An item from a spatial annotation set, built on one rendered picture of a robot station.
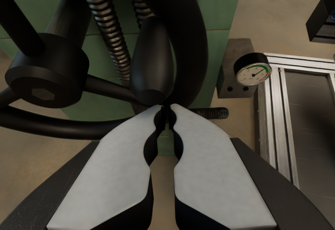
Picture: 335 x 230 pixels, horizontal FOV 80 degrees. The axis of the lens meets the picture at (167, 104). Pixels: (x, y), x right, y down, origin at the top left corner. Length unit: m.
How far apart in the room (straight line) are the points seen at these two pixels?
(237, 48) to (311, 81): 0.66
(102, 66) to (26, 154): 0.86
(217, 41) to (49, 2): 0.29
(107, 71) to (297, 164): 0.71
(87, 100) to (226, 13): 0.40
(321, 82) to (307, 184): 0.48
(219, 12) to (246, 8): 1.45
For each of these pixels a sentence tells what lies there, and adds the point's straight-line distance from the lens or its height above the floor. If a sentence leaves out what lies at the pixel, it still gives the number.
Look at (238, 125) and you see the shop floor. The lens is 1.10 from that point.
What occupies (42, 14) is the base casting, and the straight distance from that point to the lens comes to 0.42.
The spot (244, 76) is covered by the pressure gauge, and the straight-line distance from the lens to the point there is 0.40.
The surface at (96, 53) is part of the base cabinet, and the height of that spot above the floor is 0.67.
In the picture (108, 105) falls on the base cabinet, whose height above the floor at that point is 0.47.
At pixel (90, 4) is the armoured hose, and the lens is 0.23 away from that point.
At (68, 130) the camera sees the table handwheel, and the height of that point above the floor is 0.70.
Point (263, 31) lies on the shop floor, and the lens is 1.64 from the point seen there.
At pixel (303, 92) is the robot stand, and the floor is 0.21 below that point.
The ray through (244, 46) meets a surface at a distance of 0.51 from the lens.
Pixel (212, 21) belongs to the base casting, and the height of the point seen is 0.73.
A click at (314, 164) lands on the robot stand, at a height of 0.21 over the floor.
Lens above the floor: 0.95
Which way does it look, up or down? 58 degrees down
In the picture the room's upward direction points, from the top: 5 degrees counter-clockwise
